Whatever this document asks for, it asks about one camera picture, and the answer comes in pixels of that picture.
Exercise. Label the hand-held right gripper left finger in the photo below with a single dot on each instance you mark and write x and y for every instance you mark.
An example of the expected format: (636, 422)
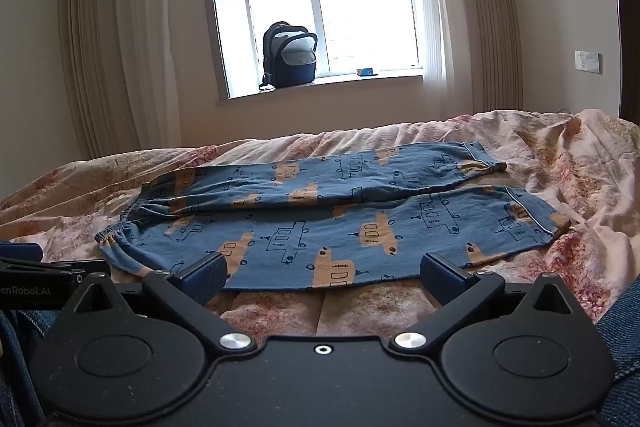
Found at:
(202, 279)

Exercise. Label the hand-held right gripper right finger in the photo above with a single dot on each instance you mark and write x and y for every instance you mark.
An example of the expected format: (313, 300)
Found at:
(442, 277)

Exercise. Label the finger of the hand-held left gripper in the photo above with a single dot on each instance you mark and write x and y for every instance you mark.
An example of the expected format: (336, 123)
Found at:
(20, 252)

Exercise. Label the blue patterned pants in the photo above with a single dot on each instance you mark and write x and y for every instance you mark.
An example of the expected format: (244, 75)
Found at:
(300, 232)

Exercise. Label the pink floral blanket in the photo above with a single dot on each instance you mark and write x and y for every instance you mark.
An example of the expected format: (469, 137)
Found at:
(575, 167)

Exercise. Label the person's blue jeans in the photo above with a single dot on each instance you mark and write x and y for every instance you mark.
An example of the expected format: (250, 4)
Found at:
(622, 357)

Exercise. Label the small blue box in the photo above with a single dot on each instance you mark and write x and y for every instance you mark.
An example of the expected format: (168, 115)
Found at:
(365, 72)

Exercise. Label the beige pleated curtain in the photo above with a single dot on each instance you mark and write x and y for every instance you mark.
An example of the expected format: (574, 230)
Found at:
(125, 57)
(490, 32)

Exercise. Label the white window sill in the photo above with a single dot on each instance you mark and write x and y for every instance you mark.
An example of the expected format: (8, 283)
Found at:
(320, 89)

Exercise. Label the dark blue backpack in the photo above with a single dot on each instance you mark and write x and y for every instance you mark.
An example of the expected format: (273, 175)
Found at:
(290, 57)

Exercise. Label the white sheer curtain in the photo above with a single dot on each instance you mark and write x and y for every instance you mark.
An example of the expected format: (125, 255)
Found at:
(430, 7)

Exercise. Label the dark wooden headboard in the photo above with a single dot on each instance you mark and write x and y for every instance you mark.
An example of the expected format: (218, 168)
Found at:
(629, 42)

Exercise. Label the white wall switch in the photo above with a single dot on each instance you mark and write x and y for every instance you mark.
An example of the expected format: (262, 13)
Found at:
(588, 61)

